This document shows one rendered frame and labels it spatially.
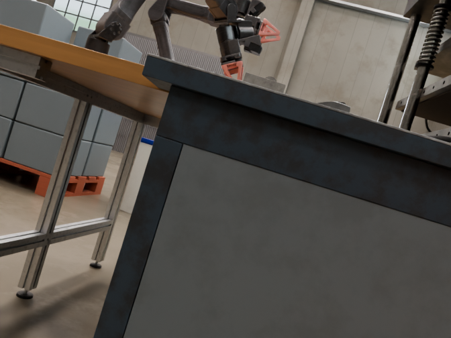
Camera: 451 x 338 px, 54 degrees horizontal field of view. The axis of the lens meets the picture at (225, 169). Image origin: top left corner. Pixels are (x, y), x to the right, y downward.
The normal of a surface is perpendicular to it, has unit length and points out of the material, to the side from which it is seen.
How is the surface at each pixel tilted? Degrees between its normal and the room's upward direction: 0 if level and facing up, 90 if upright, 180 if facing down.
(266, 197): 90
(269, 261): 90
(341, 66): 90
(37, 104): 90
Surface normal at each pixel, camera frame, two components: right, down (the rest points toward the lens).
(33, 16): -0.13, -0.02
